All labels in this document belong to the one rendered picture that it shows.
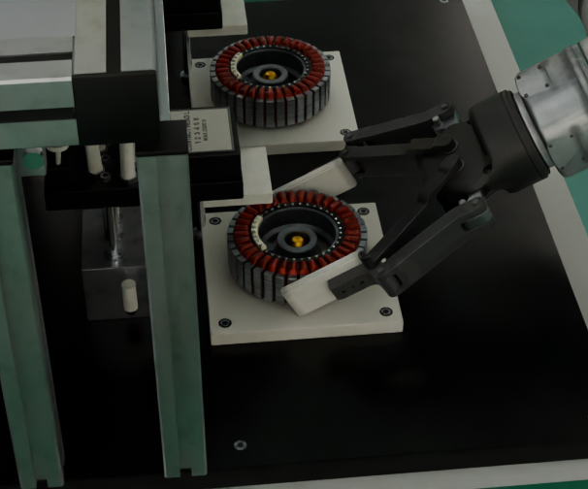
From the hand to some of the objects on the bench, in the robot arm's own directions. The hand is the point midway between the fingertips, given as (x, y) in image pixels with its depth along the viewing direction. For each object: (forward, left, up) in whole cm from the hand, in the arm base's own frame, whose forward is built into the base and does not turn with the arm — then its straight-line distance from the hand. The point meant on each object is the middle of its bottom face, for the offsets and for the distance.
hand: (302, 243), depth 113 cm
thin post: (+8, -5, -4) cm, 10 cm away
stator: (+4, -24, -3) cm, 24 cm away
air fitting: (+13, +6, -3) cm, 15 cm away
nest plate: (+4, -24, -4) cm, 24 cm away
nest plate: (0, 0, -3) cm, 3 cm away
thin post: (+12, -29, -4) cm, 31 cm away
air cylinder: (+14, +2, -4) cm, 15 cm away
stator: (0, 0, -2) cm, 2 cm away
